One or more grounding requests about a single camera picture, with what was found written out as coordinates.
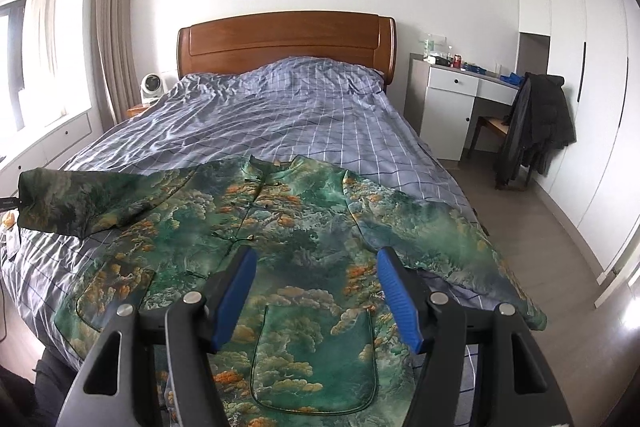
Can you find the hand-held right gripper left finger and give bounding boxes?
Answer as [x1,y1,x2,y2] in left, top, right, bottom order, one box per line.
[60,247,259,427]

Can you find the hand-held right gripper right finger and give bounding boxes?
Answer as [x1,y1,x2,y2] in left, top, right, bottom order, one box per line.
[376,247,575,427]

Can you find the green printed jacket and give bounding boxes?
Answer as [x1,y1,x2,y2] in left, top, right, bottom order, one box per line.
[18,155,548,427]

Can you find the white window cabinet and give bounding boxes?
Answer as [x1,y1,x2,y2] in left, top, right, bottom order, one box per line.
[0,112,93,188]

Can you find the window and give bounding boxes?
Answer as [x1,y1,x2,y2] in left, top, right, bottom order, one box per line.
[0,0,27,132]

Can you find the white round fan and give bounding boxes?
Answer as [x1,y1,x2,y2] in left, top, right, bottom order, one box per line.
[139,73,165,104]

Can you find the person's dark pants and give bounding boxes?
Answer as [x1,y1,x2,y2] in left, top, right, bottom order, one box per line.
[0,347,88,427]

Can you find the wooden chair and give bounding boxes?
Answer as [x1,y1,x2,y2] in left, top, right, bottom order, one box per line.
[467,116,533,188]

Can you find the beige curtain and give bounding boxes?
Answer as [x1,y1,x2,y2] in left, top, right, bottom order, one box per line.
[92,0,141,128]

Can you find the white desk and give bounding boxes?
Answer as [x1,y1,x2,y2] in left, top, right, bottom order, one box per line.
[404,53,521,162]

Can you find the bed with checked blue cover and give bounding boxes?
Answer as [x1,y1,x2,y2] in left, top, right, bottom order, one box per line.
[0,55,493,413]

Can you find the dark jackets on chair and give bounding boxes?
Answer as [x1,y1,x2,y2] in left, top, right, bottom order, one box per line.
[494,73,577,190]

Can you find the wooden headboard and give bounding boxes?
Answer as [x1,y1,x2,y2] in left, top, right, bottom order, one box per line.
[176,11,397,95]

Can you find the white wardrobe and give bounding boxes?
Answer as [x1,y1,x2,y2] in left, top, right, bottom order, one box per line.
[515,0,640,278]

